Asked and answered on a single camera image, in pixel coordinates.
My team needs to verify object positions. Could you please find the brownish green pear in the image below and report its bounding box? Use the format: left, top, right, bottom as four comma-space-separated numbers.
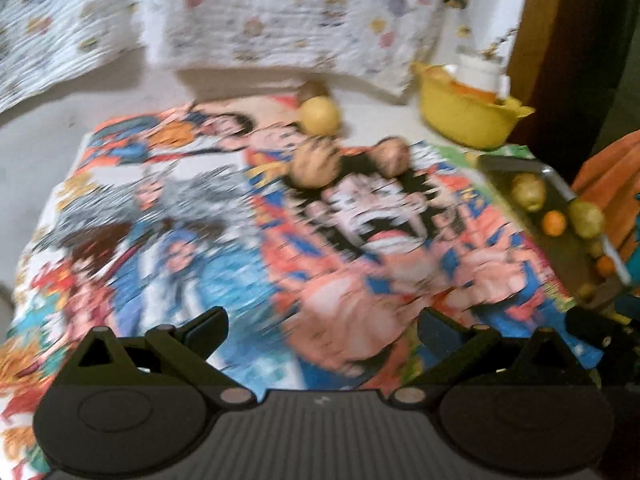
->
510, 172, 547, 212

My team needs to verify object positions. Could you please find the printed white muslin cloth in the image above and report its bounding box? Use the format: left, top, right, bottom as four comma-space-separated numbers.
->
144, 0, 447, 97
0, 0, 147, 112

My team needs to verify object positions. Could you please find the large striped pepino melon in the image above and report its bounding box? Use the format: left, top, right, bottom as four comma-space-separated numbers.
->
291, 139, 341, 190

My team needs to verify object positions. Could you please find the green striped coloured drawing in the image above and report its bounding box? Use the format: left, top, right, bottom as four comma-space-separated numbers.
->
440, 142, 536, 172

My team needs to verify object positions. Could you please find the brown wooden cabinet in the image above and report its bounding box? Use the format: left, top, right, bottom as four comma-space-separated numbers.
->
509, 0, 640, 161

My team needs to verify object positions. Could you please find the yellow lemon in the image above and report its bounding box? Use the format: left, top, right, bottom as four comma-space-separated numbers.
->
299, 96, 343, 136

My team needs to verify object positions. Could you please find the shouting figure coloured drawing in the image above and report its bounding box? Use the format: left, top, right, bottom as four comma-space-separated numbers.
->
242, 130, 608, 393

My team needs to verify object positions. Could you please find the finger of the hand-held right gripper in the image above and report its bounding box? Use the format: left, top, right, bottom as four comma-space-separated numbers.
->
595, 280, 629, 306
566, 306, 632, 361

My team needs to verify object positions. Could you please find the white jar with orange base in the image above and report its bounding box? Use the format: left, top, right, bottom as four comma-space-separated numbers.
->
457, 52, 503, 97

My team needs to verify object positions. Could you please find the large yellow green pear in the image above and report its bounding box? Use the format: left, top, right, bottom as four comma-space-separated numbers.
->
569, 199, 606, 240

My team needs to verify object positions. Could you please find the orange cloth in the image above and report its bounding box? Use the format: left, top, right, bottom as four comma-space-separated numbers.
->
570, 132, 640, 281

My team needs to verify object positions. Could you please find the blue white figures coloured drawing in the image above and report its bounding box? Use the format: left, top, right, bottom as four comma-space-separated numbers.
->
0, 102, 302, 476

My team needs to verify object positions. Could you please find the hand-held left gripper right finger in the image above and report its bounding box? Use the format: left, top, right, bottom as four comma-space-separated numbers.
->
392, 306, 597, 406

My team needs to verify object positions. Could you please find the thin flower sprig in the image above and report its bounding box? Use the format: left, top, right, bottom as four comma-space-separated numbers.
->
482, 27, 519, 61

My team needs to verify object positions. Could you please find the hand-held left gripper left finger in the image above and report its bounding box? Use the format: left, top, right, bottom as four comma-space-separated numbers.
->
50, 306, 257, 407

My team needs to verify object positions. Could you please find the small striped pepino melon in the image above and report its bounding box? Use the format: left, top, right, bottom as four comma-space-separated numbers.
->
372, 137, 413, 177

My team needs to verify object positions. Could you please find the yellow plastic bowl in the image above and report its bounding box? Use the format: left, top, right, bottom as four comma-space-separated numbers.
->
412, 62, 535, 150

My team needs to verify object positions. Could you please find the metal tray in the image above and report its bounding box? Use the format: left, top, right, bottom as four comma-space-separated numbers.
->
477, 154, 633, 306

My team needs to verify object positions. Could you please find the large brown kiwi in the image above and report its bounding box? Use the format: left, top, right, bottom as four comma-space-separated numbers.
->
297, 80, 331, 106

